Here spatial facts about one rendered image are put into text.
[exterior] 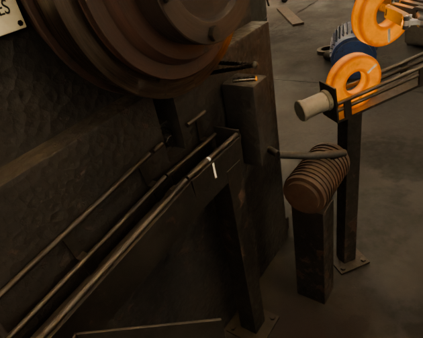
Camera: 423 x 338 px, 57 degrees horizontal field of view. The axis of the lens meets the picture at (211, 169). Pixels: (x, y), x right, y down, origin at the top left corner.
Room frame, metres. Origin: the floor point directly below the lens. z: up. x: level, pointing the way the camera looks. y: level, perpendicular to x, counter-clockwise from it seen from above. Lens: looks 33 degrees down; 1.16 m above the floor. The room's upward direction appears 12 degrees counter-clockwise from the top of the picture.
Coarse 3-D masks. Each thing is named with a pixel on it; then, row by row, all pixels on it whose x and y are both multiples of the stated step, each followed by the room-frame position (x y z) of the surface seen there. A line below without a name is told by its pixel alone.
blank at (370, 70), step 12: (348, 60) 0.97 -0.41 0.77; (360, 60) 0.98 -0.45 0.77; (372, 60) 0.98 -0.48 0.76; (336, 72) 0.97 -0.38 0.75; (348, 72) 0.97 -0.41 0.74; (372, 72) 0.98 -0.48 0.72; (336, 84) 0.97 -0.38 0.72; (360, 84) 1.00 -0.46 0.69; (372, 84) 0.98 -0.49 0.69; (348, 96) 0.97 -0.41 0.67
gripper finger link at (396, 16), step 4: (388, 4) 0.84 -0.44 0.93; (388, 8) 0.82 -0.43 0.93; (392, 8) 0.81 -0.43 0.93; (396, 8) 0.81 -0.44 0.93; (388, 12) 0.82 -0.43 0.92; (392, 12) 0.81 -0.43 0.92; (396, 12) 0.79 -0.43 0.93; (400, 12) 0.78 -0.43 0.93; (404, 12) 0.78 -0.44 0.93; (384, 16) 0.84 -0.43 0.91; (388, 16) 0.82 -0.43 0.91; (392, 16) 0.81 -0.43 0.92; (396, 16) 0.79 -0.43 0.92; (400, 16) 0.77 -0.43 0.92; (404, 16) 0.75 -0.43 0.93; (408, 16) 0.75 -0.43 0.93; (392, 20) 0.80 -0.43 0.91; (396, 20) 0.79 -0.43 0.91; (400, 20) 0.77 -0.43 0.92; (404, 20) 0.75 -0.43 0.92; (408, 20) 0.75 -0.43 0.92; (400, 24) 0.77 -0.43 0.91; (404, 28) 0.75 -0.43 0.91
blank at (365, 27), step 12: (360, 0) 0.87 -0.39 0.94; (372, 0) 0.86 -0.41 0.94; (384, 0) 0.87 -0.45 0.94; (360, 12) 0.86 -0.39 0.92; (372, 12) 0.86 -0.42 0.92; (360, 24) 0.86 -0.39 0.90; (372, 24) 0.87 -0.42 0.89; (384, 24) 0.89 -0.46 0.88; (396, 24) 0.88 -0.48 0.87; (360, 36) 0.87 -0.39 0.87; (372, 36) 0.87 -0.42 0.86; (384, 36) 0.88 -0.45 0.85; (396, 36) 0.89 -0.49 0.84
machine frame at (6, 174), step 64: (0, 64) 0.63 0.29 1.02; (64, 64) 0.71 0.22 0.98; (0, 128) 0.60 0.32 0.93; (64, 128) 0.68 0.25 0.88; (128, 128) 0.71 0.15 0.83; (192, 128) 0.85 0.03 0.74; (0, 192) 0.51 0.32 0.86; (64, 192) 0.58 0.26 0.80; (128, 192) 0.67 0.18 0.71; (256, 192) 1.02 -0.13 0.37; (0, 256) 0.48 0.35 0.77; (64, 256) 0.54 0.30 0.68; (192, 256) 0.76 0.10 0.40; (256, 256) 0.98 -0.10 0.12; (0, 320) 0.44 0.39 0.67; (128, 320) 0.59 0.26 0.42; (192, 320) 0.72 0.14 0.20
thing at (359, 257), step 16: (352, 128) 0.97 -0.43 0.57; (352, 144) 0.97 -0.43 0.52; (352, 160) 0.97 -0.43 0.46; (352, 176) 0.97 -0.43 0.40; (352, 192) 0.97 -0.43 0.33; (352, 208) 0.97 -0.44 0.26; (352, 224) 0.97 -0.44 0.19; (336, 240) 1.01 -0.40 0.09; (352, 240) 0.97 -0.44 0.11; (336, 256) 1.00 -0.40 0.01; (352, 256) 0.97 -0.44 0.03
